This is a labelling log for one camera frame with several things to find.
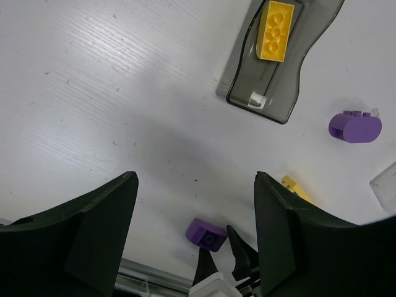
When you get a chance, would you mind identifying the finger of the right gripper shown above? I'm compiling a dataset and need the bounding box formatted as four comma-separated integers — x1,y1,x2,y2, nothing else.
192,247,218,286
226,225,259,281

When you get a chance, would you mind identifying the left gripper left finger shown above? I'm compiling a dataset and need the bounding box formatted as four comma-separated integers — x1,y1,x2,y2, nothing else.
1,171,139,296

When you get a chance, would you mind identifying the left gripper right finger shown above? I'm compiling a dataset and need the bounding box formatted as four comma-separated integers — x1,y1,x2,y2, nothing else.
254,172,395,296

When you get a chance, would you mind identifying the purple sloped lego brick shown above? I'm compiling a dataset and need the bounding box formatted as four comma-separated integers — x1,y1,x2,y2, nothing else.
185,218,228,252

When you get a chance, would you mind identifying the yellow lego plate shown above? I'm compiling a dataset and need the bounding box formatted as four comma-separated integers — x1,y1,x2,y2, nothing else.
282,175,314,205

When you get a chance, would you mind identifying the purple rounded lego brick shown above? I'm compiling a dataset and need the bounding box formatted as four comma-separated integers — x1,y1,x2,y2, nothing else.
328,110,382,144

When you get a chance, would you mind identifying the yellow lego brick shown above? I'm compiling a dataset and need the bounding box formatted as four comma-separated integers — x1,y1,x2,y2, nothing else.
256,1,295,62

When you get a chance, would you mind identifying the clear plastic container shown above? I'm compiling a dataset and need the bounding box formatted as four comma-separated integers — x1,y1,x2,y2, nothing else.
370,163,396,215

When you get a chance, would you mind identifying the smoky grey plastic container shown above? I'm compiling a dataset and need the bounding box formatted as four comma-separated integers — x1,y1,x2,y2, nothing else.
216,1,343,124

